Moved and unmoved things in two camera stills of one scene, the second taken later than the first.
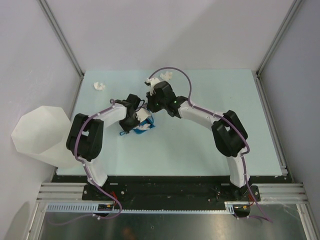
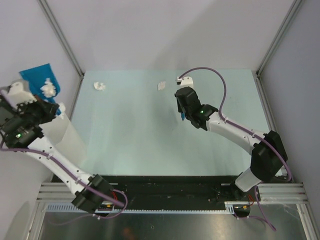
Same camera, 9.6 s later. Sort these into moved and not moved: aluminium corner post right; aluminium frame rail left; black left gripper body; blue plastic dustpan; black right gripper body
Moved: black right gripper body; blue plastic dustpan; black left gripper body
Not moved: aluminium frame rail left; aluminium corner post right
